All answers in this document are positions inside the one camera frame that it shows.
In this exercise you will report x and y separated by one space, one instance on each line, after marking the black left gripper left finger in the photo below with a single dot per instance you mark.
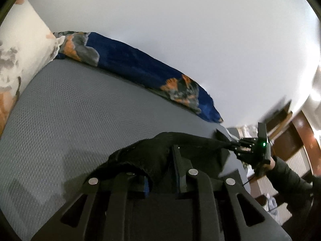
98 212

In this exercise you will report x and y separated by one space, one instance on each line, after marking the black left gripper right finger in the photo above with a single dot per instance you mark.
222 209

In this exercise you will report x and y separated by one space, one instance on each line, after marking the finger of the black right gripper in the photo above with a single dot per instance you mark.
229 162
222 139

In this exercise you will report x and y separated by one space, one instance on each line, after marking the right hand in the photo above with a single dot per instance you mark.
267 166

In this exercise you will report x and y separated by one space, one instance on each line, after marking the dark sleeved right forearm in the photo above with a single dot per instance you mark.
300 196

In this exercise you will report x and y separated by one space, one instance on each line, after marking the brown wooden furniture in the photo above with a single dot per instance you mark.
290 133

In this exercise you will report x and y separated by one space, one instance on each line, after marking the grey mesh mattress cover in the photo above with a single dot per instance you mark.
68 121

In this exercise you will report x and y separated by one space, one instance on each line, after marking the blue floral blanket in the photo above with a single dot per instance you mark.
140 68

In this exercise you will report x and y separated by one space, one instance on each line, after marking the black pants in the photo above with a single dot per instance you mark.
165 151

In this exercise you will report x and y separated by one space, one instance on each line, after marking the white orange floral pillow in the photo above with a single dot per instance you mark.
27 45

